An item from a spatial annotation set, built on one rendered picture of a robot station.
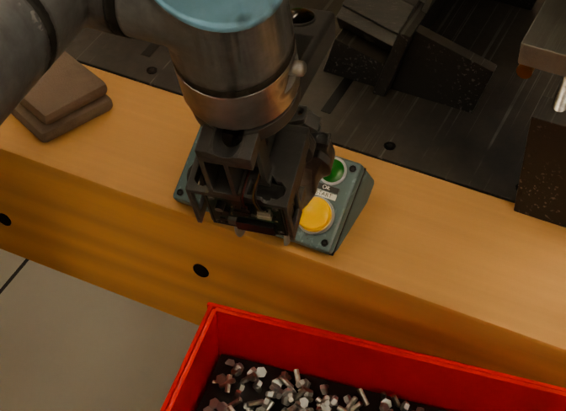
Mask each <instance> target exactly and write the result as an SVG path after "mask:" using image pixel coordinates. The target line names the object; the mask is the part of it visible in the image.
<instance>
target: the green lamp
mask: <svg viewBox="0 0 566 411"><path fill-rule="evenodd" d="M343 175H344V165H343V164H342V163H341V162H340V161H339V160H337V159H334V163H333V167H332V170H331V174H330V175H329V176H326V177H323V179H324V180H326V181H328V182H330V183H333V182H336V181H338V180H340V179H341V178H342V177H343Z"/></svg>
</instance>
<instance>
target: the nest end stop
mask: <svg viewBox="0 0 566 411"><path fill-rule="evenodd" d="M336 18H337V20H338V24H339V27H340V28H341V29H343V28H345V29H347V30H348V31H350V32H352V33H354V34H356V35H359V36H360V37H361V38H363V39H365V38H364V34H365V35H367V36H369V37H370V38H371V39H373V40H374V41H375V43H373V44H374V45H377V46H379V47H381V48H382V49H384V50H386V51H388V52H390V51H391V49H392V46H393V44H394V41H395V40H396V38H397V35H396V34H394V33H393V32H391V31H389V30H387V29H385V28H383V27H382V26H380V25H378V24H375V23H373V22H371V21H370V20H369V19H366V18H364V17H362V16H360V15H359V14H357V13H355V12H353V11H351V10H349V9H347V8H345V7H341V9H340V10H339V12H338V14H337V16H336Z"/></svg>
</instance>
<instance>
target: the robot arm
mask: <svg viewBox="0 0 566 411"><path fill-rule="evenodd" d="M84 28H90V29H95V30H98V31H102V32H105V33H109V34H112V35H118V36H122V37H126V38H129V39H132V38H134V39H138V40H144V41H147V42H151V43H154V44H158V45H163V46H165V47H167V48H168V52H169V55H170V57H171V59H172V62H173V64H174V70H175V73H176V76H177V79H178V81H179V86H180V88H181V91H182V94H183V96H184V101H185V102H186V104H187V105H188V106H189V107H190V109H191V110H192V112H193V113H194V116H195V118H196V120H197V121H198V123H199V124H200V125H201V126H202V128H201V131H200V135H199V138H198V141H197V143H196V147H195V154H196V155H195V160H194V163H193V166H192V169H191V171H190V176H189V179H188V182H187V185H186V187H185V190H186V193H187V195H188V197H189V200H190V204H191V205H192V208H193V211H194V213H195V216H196V219H197V221H198V222H200V223H202V222H203V218H204V215H205V213H206V208H207V207H208V210H209V212H210V214H211V219H212V220H213V221H214V222H215V223H220V224H225V225H229V226H234V230H235V233H236V235H237V236H238V237H241V236H242V235H243V234H244V233H245V231H250V232H258V233H263V234H267V235H271V236H275V235H276V234H278V235H283V236H284V246H286V245H288V244H289V243H290V241H291V240H294V241H295V237H296V232H297V228H298V226H299V222H300V219H301V216H302V209H303V208H304V207H305V206H307V205H308V203H309V202H310V201H311V199H312V198H313V197H314V195H315V194H316V192H317V188H318V183H319V181H320V180H321V179H322V178H323V177H326V176H329V175H330V174H331V170H332V167H333V163H334V158H335V150H334V146H333V144H332V142H331V141H330V138H331V133H328V132H323V131H320V130H321V125H320V120H321V117H319V116H318V115H315V114H314V113H313V112H312V111H311V110H310V109H309V108H308V107H307V106H306V105H301V104H299V103H300V102H301V100H302V97H303V95H304V94H305V92H306V91H307V88H308V87H309V85H310V83H311V81H312V80H313V78H314V76H315V74H316V72H317V71H318V69H319V67H320V66H321V64H322V62H323V59H324V58H325V56H326V55H327V53H328V51H329V49H330V47H331V45H332V44H333V43H334V39H335V15H334V13H333V12H330V11H323V10H317V9H310V8H298V7H291V6H290V2H289V0H0V125H1V124H2V123H3V122H4V121H5V120H6V119H7V118H8V116H9V115H10V114H11V113H12V112H13V110H14V109H15V108H16V107H17V106H18V105H19V103H20V102H21V101H22V100H23V98H24V97H25V96H26V95H27V94H28V92H29V91H30V90H31V89H32V88H33V87H34V86H35V85H36V84H37V82H38V81H39V80H40V79H41V78H42V76H43V75H44V74H45V73H46V72H47V71H48V70H49V69H50V68H51V66H52V65H53V64H54V63H55V62H56V60H57V59H58V58H59V57H60V55H61V54H62V53H63V52H64V51H65V49H66V48H67V47H68V46H69V45H70V44H71V43H72V42H73V41H74V39H75V38H76V37H77V36H78V34H79V33H80V32H81V31H82V29H84ZM199 181H200V185H198V182H199ZM195 194H200V195H201V198H200V203H199V205H198V203H197V200H196V198H195Z"/></svg>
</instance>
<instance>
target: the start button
mask: <svg viewBox="0 0 566 411"><path fill-rule="evenodd" d="M331 219H332V210H331V207H330V205H329V204H328V202H327V201H326V200H324V199H322V198H320V197H315V196H314V197H313V198H312V199H311V201H310V202H309V203H308V205H307V206H305V207H304V208H303V209H302V216H301V219H300V222H299V224H300V225H301V227H303V228H304V229H305V230H307V231H309V232H320V231H322V230H323V229H325V228H326V227H327V226H328V225H329V223H330V222H331Z"/></svg>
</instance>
